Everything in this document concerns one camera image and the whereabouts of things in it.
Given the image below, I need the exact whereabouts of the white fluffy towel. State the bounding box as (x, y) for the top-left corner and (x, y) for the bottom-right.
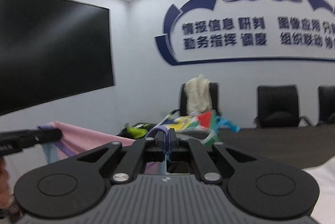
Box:
(304, 157), (335, 224)

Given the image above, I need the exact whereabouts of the black office chair right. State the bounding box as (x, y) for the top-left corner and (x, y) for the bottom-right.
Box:
(317, 86), (335, 126)

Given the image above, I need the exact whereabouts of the black office chair middle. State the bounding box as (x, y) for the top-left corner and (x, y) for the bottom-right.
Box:
(254, 85), (312, 129)

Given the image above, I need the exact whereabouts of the cream fluffy cloth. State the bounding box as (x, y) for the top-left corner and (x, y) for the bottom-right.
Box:
(184, 74), (212, 116)

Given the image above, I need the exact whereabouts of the pink purple-trimmed garment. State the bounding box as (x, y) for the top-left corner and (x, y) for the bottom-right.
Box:
(37, 121), (168, 175)

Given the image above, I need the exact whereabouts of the person's left hand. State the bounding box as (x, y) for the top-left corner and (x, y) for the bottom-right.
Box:
(0, 158), (11, 209)

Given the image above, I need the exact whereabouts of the black wall monitor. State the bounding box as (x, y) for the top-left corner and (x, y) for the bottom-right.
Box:
(1, 0), (115, 115)

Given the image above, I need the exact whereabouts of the blue wall sign lettering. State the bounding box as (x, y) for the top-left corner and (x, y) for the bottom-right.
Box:
(155, 0), (334, 66)

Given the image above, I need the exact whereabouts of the colourful zipper storage bag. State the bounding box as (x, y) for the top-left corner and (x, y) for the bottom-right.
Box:
(146, 111), (241, 146)

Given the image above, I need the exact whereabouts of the black office chair with cloth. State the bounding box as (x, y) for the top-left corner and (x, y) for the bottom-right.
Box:
(169, 82), (221, 116)

